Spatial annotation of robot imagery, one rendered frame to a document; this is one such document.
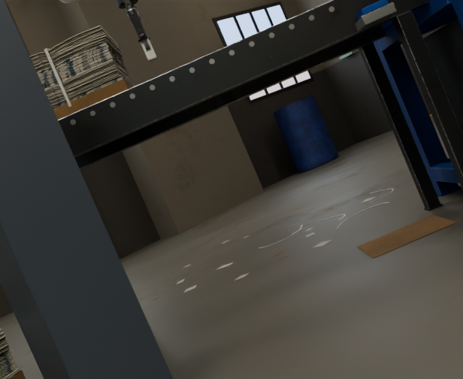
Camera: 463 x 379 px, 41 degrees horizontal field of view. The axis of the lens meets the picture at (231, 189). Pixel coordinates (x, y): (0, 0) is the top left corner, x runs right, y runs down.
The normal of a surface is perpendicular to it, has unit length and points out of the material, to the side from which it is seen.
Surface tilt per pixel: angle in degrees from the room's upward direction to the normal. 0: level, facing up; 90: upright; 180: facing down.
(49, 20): 90
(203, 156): 90
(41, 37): 90
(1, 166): 90
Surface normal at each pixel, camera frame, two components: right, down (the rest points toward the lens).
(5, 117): 0.54, -0.19
